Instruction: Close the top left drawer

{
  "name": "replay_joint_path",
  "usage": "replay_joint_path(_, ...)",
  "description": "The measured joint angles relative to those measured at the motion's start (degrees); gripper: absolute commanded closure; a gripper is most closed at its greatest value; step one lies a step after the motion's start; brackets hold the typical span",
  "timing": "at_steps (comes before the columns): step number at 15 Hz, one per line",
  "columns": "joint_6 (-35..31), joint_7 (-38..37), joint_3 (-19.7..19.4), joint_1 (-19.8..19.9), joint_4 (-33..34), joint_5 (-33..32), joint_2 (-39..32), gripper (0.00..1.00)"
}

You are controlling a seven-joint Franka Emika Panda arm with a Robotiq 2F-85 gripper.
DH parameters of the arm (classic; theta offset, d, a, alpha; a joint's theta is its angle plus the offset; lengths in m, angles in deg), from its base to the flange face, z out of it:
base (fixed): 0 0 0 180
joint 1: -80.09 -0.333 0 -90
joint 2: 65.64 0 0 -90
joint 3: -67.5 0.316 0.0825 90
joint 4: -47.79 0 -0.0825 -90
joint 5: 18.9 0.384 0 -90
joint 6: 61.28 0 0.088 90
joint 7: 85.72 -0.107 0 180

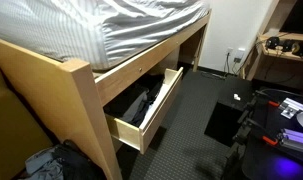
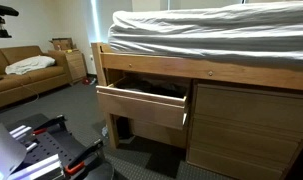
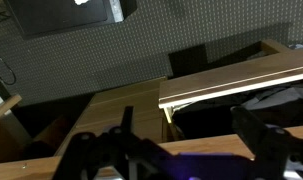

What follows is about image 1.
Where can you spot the white wall outlet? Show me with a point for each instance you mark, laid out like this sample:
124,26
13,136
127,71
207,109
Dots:
229,51

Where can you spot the black yellow round device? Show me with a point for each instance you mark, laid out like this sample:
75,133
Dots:
300,48

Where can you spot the clothes pile on floor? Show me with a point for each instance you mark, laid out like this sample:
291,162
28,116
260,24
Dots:
76,163

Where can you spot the small white sticker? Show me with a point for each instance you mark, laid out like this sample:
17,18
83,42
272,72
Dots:
236,97

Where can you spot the wooden desk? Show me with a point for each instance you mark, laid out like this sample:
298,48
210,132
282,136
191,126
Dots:
284,55

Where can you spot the grey blue clothes pile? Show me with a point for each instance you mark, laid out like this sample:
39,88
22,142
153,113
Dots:
44,165

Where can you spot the dark clothes heap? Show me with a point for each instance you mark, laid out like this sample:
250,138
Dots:
134,111

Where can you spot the wooden bed frame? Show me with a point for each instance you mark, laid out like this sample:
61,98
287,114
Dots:
74,100

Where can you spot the light wooden drawer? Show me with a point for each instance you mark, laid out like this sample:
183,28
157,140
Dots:
157,113

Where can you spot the wooden dresser with drawers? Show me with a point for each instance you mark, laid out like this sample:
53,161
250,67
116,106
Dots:
167,61

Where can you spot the mattress with striped grey sheet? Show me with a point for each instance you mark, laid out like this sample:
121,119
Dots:
91,26

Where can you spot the black box cabinet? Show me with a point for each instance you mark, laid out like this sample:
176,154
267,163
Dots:
231,88

